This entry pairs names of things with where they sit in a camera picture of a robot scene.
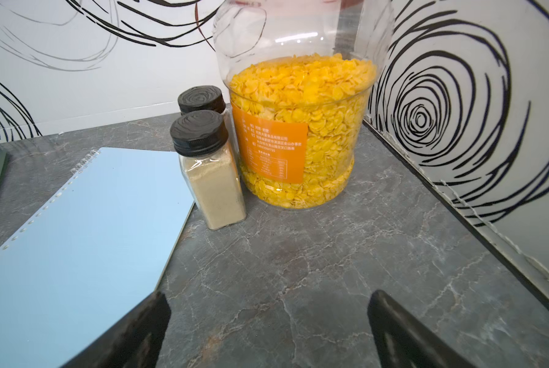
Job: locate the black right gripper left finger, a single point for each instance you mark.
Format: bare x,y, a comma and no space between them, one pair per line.
134,341

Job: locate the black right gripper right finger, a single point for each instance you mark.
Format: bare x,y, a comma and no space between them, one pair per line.
403,341

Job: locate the light blue spiral notebook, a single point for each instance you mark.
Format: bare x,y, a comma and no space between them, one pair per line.
89,255

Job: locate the beige powder spice bottle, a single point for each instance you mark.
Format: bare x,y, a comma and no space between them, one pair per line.
208,165

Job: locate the rear black-capped spice bottle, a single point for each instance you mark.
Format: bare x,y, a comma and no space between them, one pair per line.
208,97

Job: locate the corn flakes jar red lid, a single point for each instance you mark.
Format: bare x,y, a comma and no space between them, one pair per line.
299,76

